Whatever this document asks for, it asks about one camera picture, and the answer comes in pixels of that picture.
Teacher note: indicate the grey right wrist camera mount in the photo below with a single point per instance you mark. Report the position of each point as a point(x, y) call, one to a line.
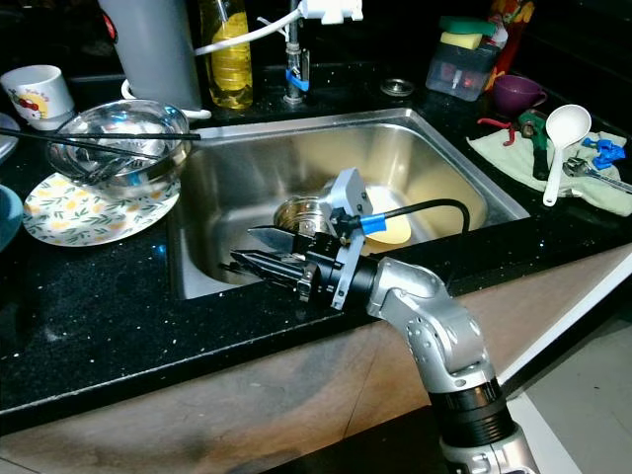
point(346, 202)

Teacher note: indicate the yellow dish soap bottle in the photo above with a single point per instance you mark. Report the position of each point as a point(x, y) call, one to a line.
point(229, 69)

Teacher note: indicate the white printed mug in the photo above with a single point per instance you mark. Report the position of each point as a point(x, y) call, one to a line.
point(38, 94)

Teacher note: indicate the green yellow sponge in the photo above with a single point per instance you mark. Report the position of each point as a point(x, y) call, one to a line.
point(466, 32)

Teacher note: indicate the purple cup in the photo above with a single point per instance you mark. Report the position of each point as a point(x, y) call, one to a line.
point(518, 94)

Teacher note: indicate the grey cylinder appliance red logo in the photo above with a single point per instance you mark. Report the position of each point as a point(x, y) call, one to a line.
point(153, 49)

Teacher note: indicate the round metal cap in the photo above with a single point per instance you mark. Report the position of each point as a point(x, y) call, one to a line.
point(397, 87)

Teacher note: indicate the floral print plate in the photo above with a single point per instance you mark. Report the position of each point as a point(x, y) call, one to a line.
point(89, 217)

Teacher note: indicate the stainless steel sink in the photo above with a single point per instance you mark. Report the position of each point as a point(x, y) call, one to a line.
point(306, 148)

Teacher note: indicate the red orange packet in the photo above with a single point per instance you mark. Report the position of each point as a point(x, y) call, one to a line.
point(513, 25)

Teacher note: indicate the light blue plate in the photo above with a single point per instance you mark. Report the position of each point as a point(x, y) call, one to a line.
point(10, 217)

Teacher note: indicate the clear plastic container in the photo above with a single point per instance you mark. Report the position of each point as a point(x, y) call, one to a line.
point(459, 74)

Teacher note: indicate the yellow plate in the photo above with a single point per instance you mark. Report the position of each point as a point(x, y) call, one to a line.
point(390, 222)

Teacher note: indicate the steel bowl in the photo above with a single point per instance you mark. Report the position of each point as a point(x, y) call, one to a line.
point(173, 163)

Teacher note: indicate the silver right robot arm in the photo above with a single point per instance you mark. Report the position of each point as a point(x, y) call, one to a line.
point(444, 326)

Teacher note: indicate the blue plastic clip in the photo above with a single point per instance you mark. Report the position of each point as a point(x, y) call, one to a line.
point(604, 151)

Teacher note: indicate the white plastic ladle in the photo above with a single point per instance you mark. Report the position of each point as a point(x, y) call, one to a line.
point(568, 123)

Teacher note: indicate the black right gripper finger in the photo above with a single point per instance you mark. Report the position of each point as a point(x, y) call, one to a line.
point(284, 276)
point(276, 257)

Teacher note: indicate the light green cloth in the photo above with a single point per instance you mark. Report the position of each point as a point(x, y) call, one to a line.
point(504, 163)

